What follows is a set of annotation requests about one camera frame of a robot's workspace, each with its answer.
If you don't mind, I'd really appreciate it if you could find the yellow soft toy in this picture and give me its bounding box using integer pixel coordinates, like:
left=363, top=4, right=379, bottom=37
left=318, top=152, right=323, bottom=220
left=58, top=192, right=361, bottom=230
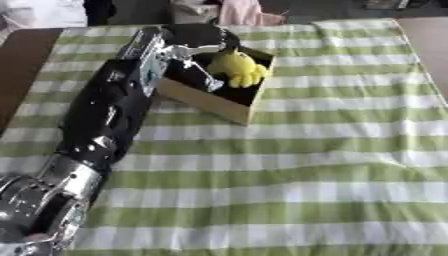
left=204, top=48, right=272, bottom=89

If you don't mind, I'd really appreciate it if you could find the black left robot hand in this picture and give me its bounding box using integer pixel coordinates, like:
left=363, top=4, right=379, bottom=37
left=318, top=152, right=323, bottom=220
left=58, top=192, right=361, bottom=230
left=159, top=23, right=242, bottom=93

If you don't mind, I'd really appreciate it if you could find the pink cloth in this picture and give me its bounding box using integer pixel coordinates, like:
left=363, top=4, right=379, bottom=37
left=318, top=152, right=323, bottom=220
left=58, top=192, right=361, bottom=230
left=215, top=0, right=287, bottom=27

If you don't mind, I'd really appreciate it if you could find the white bag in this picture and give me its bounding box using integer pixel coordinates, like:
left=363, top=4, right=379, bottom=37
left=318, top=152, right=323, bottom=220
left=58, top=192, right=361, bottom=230
left=169, top=0, right=223, bottom=25

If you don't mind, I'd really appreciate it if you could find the tan cardboard box black inside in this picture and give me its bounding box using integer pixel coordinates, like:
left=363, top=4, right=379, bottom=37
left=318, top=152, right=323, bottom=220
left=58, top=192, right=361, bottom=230
left=154, top=45, right=279, bottom=126

